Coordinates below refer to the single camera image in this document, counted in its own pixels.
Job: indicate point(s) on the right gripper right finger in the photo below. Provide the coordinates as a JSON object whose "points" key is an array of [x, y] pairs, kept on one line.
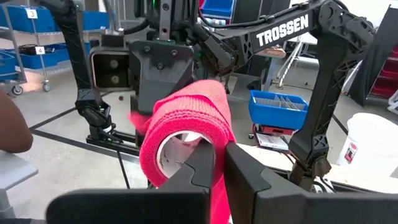
{"points": [[280, 208]]}

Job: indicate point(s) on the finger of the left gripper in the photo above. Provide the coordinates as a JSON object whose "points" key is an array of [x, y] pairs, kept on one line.
{"points": [[140, 138], [161, 71]]}

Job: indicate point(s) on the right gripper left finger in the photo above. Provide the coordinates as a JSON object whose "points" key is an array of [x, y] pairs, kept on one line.
{"points": [[140, 207]]}

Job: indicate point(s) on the red elastic bandage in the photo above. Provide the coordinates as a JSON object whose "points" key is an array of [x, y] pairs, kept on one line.
{"points": [[192, 112]]}

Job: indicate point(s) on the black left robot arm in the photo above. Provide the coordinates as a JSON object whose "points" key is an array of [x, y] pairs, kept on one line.
{"points": [[329, 93]]}

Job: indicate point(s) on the blue storage bin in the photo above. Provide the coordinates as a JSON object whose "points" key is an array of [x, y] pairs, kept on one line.
{"points": [[59, 57], [96, 21], [7, 67], [217, 7], [18, 20]]}

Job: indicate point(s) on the white printed paper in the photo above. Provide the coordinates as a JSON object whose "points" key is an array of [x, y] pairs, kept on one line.
{"points": [[272, 141]]}

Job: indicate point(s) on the red and black device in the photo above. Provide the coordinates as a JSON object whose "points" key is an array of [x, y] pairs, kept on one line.
{"points": [[273, 130]]}

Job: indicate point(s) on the blue divided parts bin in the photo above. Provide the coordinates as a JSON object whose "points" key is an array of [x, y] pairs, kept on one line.
{"points": [[276, 112]]}

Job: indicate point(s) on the white trash can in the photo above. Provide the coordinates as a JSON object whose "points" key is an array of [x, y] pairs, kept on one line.
{"points": [[373, 140]]}

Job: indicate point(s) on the metal wheeled rack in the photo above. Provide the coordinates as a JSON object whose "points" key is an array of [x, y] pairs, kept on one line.
{"points": [[44, 73]]}

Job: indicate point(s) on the red storage bin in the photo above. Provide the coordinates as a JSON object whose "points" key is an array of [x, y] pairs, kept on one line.
{"points": [[388, 84]]}

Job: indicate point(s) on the black fabric panel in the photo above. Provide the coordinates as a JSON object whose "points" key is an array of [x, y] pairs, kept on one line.
{"points": [[385, 37]]}

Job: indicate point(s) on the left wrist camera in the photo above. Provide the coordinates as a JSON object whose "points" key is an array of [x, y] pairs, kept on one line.
{"points": [[112, 71]]}

